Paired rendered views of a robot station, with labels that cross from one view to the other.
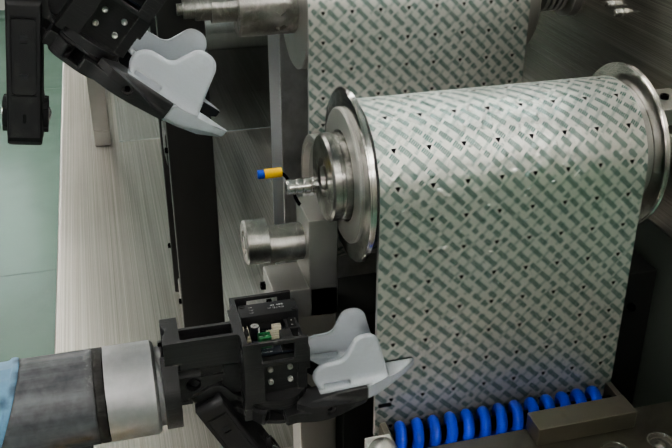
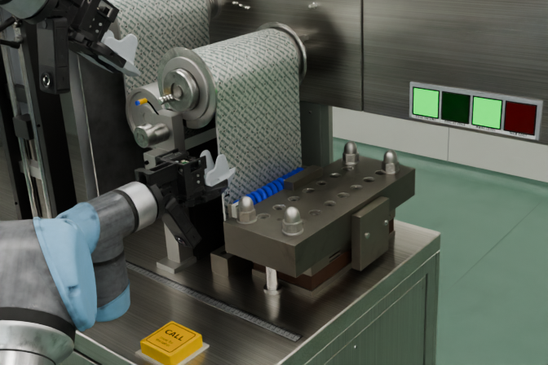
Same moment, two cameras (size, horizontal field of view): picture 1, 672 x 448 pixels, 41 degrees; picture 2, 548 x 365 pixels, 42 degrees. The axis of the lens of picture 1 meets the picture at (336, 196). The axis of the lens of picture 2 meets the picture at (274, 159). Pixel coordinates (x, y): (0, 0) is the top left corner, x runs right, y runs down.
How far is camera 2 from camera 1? 71 cm
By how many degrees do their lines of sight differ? 32
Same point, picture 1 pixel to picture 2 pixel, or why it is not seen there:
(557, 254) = (276, 106)
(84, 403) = (126, 208)
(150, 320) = not seen: hidden behind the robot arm
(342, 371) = (215, 174)
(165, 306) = not seen: hidden behind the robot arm
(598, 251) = (288, 102)
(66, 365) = (108, 196)
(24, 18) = (60, 28)
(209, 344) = (165, 170)
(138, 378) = (143, 192)
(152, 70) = (113, 46)
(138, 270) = not seen: outside the picture
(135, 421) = (148, 213)
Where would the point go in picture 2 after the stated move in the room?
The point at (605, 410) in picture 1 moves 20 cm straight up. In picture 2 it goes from (311, 170) to (307, 72)
